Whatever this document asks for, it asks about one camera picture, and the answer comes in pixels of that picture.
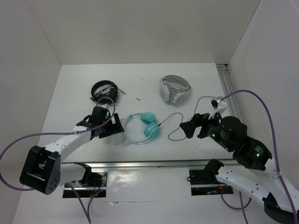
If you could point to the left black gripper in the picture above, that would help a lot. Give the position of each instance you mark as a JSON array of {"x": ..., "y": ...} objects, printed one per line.
[{"x": 116, "y": 128}]

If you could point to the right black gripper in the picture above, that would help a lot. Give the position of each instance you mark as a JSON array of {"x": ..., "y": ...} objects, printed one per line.
[{"x": 199, "y": 119}]

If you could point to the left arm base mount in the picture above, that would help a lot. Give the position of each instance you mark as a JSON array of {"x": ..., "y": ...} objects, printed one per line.
[{"x": 94, "y": 186}]

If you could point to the black headphones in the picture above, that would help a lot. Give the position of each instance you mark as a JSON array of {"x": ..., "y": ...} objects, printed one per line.
[{"x": 105, "y": 88}]

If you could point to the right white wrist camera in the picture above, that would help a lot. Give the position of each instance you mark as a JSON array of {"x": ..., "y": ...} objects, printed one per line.
[{"x": 219, "y": 107}]

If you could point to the aluminium rail at right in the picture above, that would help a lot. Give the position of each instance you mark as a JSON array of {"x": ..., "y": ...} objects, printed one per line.
[{"x": 227, "y": 89}]

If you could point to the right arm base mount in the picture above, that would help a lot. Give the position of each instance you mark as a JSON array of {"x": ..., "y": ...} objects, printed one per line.
[{"x": 201, "y": 185}]

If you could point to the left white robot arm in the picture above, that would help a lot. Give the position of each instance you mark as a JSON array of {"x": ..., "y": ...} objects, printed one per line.
[{"x": 44, "y": 170}]

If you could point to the aluminium rail at front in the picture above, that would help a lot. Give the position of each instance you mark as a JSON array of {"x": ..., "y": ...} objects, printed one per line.
[{"x": 148, "y": 164}]

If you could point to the teal cat-ear headphones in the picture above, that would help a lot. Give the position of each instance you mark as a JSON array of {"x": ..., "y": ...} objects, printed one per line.
[{"x": 150, "y": 132}]

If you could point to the white grey gaming headset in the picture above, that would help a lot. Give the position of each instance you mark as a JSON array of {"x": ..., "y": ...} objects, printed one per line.
[{"x": 174, "y": 89}]

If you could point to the aluminium rail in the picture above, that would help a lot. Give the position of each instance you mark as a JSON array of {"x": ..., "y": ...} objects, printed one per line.
[
  {"x": 227, "y": 89},
  {"x": 148, "y": 164}
]

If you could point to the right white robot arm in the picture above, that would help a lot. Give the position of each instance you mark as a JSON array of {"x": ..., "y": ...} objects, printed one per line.
[{"x": 278, "y": 197}]

